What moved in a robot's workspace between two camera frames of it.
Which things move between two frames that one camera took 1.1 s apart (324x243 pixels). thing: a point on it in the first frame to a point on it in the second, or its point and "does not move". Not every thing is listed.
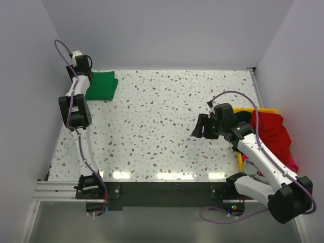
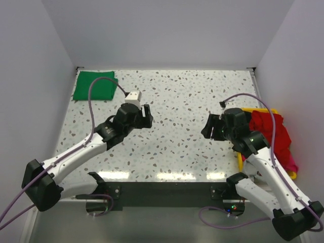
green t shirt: [103, 86] does not move
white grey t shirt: [251, 169] does not move
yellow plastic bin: [236, 110] does not move
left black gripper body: [70, 70] to [135, 125]
